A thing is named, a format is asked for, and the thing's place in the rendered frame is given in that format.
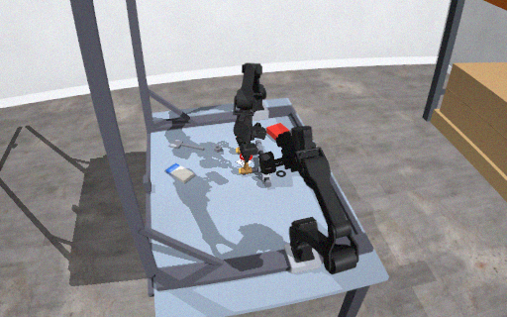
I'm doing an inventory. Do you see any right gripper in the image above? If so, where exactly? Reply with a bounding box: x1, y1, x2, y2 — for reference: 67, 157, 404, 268
258, 151, 297, 174

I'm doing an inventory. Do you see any red rectangular block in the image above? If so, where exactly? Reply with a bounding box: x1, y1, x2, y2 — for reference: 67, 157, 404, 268
266, 123, 289, 139

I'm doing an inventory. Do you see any grey metal frame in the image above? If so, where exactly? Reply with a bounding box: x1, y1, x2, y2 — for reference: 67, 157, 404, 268
70, 0, 224, 278

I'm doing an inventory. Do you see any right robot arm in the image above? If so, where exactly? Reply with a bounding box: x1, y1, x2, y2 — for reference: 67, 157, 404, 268
275, 126, 358, 274

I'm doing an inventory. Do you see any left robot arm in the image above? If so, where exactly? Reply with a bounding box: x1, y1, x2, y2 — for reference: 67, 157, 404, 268
233, 63, 267, 140

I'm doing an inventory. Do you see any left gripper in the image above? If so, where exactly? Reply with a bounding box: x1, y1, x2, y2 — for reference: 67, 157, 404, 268
236, 125, 258, 162

